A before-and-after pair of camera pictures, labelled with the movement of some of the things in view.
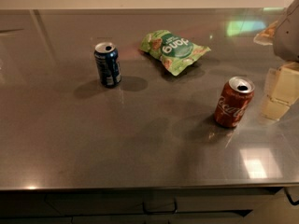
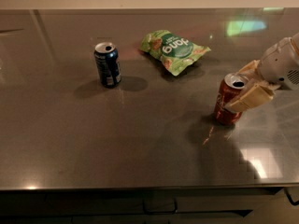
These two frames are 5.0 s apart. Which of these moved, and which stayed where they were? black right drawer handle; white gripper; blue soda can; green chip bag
Moved: white gripper
Stayed: green chip bag; blue soda can; black right drawer handle
